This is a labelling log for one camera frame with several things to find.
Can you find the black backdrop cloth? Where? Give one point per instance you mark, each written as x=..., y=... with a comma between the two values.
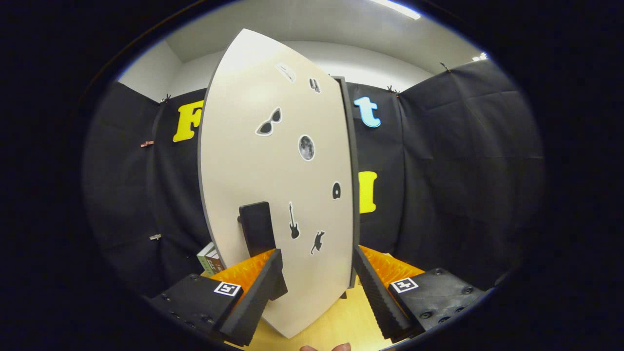
x=463, y=170

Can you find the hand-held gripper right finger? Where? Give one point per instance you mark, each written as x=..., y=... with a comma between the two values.
x=378, y=297

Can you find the small ceiling light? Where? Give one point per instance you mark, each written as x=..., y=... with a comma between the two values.
x=480, y=56

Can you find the black clamp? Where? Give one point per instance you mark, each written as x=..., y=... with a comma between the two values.
x=391, y=90
x=444, y=67
x=165, y=99

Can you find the long ceiling light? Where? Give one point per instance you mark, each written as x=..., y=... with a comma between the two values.
x=396, y=8

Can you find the grey cabinet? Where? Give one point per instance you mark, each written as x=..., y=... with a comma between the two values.
x=355, y=195

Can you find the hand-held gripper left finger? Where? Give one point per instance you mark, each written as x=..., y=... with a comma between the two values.
x=253, y=297

